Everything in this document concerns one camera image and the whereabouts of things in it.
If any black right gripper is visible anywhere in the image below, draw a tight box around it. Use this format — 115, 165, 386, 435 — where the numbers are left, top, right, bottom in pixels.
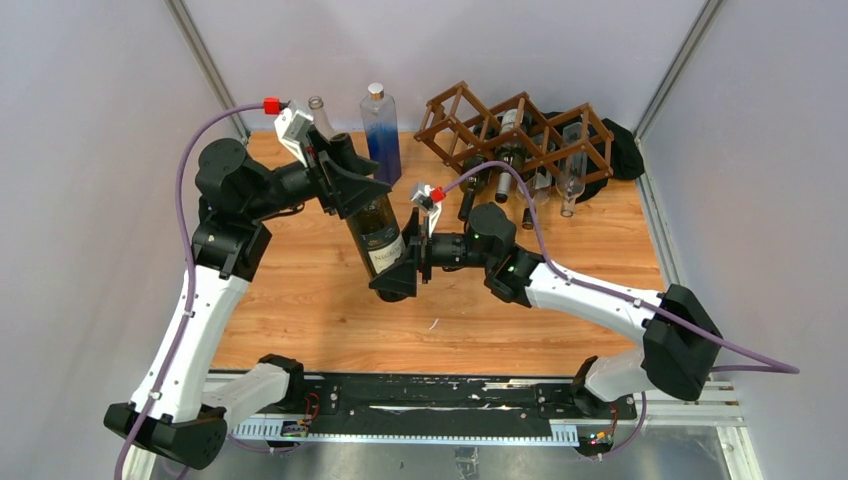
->
370, 207, 495, 296

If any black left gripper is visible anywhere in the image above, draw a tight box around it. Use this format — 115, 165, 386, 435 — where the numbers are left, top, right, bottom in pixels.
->
244, 126, 390, 222

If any dark bottle white label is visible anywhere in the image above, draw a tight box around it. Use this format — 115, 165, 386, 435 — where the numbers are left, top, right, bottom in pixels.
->
329, 133, 415, 303

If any blue square glass bottle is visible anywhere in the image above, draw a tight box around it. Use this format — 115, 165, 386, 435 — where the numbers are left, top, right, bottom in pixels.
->
359, 82, 402, 185

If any clear round glass bottle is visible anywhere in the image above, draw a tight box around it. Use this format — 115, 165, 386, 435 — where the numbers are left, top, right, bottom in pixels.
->
308, 95, 336, 140

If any dark bottle barcode label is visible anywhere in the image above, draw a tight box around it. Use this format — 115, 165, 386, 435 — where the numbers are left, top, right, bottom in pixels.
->
495, 109, 526, 204

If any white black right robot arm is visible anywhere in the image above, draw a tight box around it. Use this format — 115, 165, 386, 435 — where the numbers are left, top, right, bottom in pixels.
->
369, 203, 720, 418

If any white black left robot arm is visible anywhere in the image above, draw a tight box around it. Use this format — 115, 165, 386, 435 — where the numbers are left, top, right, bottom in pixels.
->
104, 128, 389, 470

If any dark bottle lower rack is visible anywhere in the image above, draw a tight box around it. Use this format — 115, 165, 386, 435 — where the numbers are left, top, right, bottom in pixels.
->
458, 155, 491, 222

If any small clear bottle in rack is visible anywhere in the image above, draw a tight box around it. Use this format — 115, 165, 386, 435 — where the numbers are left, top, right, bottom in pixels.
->
521, 166, 553, 230

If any brown wooden wine rack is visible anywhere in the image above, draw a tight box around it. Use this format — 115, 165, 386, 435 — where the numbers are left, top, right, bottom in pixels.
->
414, 81, 615, 183

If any black cloth behind rack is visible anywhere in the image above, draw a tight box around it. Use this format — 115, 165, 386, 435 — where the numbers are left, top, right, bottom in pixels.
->
544, 110, 645, 204

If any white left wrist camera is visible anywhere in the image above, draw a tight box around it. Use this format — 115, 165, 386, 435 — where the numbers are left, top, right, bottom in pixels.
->
274, 100, 313, 167

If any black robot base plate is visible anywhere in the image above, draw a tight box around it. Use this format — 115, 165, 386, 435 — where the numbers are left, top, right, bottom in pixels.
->
225, 370, 637, 445

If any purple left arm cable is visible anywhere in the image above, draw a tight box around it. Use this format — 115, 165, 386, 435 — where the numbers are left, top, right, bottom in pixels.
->
113, 97, 286, 480

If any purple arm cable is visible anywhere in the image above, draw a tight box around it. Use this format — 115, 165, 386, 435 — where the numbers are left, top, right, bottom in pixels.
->
430, 160, 801, 376
113, 97, 286, 480

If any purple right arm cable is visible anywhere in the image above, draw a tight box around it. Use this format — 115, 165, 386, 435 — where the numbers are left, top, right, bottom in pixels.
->
430, 160, 801, 376

